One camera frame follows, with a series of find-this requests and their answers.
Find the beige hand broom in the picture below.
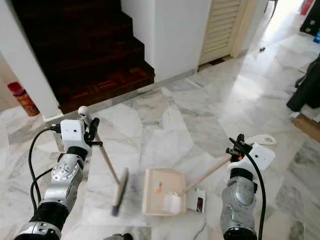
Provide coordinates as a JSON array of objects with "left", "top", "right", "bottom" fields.
[{"left": 77, "top": 106, "right": 130, "bottom": 217}]

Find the beige plastic dustpan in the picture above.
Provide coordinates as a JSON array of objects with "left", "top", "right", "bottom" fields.
[{"left": 142, "top": 133, "right": 278, "bottom": 217}]

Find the white printed packet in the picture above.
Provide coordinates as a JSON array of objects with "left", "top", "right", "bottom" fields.
[{"left": 186, "top": 187, "right": 207, "bottom": 213}]

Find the brown wooden board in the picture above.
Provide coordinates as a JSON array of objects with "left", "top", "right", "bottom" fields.
[{"left": 291, "top": 112, "right": 320, "bottom": 143}]

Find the white plastic cup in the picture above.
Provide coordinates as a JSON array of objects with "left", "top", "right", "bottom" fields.
[{"left": 163, "top": 192, "right": 184, "bottom": 215}]

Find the red capped can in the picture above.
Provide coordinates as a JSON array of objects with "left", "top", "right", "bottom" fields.
[{"left": 7, "top": 81, "right": 41, "bottom": 117}]

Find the black bulky object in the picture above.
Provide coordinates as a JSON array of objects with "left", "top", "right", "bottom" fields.
[{"left": 286, "top": 52, "right": 320, "bottom": 112}]

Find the dark wooden staircase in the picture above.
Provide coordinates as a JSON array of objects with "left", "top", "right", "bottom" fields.
[{"left": 12, "top": 0, "right": 156, "bottom": 115}]

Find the light wooden panel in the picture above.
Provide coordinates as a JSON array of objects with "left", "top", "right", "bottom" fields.
[{"left": 0, "top": 55, "right": 25, "bottom": 112}]

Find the black robot left foot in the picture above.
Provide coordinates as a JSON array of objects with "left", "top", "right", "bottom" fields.
[{"left": 104, "top": 233, "right": 133, "bottom": 240}]

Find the beige louvre door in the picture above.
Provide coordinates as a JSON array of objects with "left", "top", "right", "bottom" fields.
[{"left": 197, "top": 0, "right": 256, "bottom": 66}]

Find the black furniture piece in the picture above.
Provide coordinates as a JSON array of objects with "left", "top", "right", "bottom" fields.
[{"left": 300, "top": 10, "right": 320, "bottom": 37}]

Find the red object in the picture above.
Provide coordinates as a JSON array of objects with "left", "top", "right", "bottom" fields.
[{"left": 300, "top": 0, "right": 316, "bottom": 16}]

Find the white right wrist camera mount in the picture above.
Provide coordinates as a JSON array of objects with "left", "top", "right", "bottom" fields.
[{"left": 228, "top": 143, "right": 277, "bottom": 173}]

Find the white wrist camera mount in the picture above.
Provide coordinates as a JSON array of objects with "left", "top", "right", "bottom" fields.
[
  {"left": 60, "top": 119, "right": 92, "bottom": 149},
  {"left": 228, "top": 143, "right": 277, "bottom": 173}
]

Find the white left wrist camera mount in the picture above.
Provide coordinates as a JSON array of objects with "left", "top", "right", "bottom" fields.
[{"left": 60, "top": 119, "right": 92, "bottom": 149}]

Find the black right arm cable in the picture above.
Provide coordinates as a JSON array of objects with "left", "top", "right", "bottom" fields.
[{"left": 247, "top": 147, "right": 267, "bottom": 240}]

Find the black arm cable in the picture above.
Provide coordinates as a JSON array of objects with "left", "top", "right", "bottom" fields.
[
  {"left": 27, "top": 126, "right": 63, "bottom": 198},
  {"left": 247, "top": 147, "right": 267, "bottom": 240},
  {"left": 30, "top": 167, "right": 55, "bottom": 215}
]

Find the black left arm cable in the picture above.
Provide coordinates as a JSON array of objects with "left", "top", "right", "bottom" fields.
[
  {"left": 27, "top": 126, "right": 63, "bottom": 198},
  {"left": 30, "top": 167, "right": 55, "bottom": 215}
]

